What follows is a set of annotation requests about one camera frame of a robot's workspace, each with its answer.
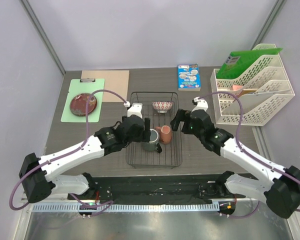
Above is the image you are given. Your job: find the red floral plate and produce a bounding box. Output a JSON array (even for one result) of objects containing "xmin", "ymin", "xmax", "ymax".
[{"xmin": 69, "ymin": 93, "xmax": 98, "ymax": 117}]

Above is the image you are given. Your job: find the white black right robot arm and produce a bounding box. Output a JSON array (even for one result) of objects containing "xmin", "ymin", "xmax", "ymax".
[{"xmin": 170, "ymin": 109, "xmax": 300, "ymax": 219}]

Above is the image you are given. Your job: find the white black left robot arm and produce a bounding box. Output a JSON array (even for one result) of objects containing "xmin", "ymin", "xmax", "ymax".
[{"xmin": 19, "ymin": 115, "xmax": 151, "ymax": 204}]

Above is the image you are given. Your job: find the grey ceramic mug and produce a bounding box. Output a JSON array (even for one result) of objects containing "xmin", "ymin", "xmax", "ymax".
[{"xmin": 141, "ymin": 128, "xmax": 163, "ymax": 154}]

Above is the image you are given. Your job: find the pink dotted ceramic mug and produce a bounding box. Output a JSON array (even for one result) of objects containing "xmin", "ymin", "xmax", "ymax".
[{"xmin": 154, "ymin": 125, "xmax": 173, "ymax": 144}]

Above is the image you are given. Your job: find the white bowl red diamond pattern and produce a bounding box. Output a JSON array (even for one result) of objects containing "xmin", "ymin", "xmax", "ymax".
[{"xmin": 152, "ymin": 101, "xmax": 173, "ymax": 114}]

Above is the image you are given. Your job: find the blue picture book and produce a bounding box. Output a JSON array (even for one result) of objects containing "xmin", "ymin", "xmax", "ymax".
[{"xmin": 177, "ymin": 64, "xmax": 201, "ymax": 92}]

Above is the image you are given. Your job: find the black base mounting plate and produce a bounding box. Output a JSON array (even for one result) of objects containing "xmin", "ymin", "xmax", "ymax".
[{"xmin": 76, "ymin": 174, "xmax": 244, "ymax": 205}]

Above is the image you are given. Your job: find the light green clipboard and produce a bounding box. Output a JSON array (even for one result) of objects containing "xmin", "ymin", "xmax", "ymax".
[{"xmin": 60, "ymin": 78, "xmax": 105, "ymax": 123}]

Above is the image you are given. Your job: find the green plastic folder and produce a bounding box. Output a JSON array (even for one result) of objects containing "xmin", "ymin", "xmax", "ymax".
[{"xmin": 216, "ymin": 47, "xmax": 283, "ymax": 80}]

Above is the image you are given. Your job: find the white plastic file organizer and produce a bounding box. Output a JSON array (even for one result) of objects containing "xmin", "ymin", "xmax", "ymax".
[{"xmin": 210, "ymin": 54, "xmax": 295, "ymax": 126}]

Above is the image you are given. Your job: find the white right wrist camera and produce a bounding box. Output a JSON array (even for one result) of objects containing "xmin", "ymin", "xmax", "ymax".
[{"xmin": 191, "ymin": 96, "xmax": 209, "ymax": 112}]

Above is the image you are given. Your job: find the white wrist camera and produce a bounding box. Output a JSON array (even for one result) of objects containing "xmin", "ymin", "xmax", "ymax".
[
  {"xmin": 191, "ymin": 96, "xmax": 209, "ymax": 112},
  {"xmin": 123, "ymin": 101, "xmax": 143, "ymax": 119}
]

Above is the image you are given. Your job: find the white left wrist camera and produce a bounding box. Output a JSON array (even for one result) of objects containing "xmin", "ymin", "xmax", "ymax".
[{"xmin": 123, "ymin": 101, "xmax": 143, "ymax": 119}]

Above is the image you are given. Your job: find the grey wire dish rack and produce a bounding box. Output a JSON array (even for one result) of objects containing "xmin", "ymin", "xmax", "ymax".
[{"xmin": 125, "ymin": 91, "xmax": 183, "ymax": 168}]

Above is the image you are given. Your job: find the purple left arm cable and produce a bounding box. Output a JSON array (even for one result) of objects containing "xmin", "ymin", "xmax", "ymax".
[{"xmin": 9, "ymin": 89, "xmax": 128, "ymax": 217}]

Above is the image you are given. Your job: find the white slotted cable duct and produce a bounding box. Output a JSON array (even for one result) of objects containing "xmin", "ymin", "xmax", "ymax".
[{"xmin": 32, "ymin": 202, "xmax": 220, "ymax": 213}]

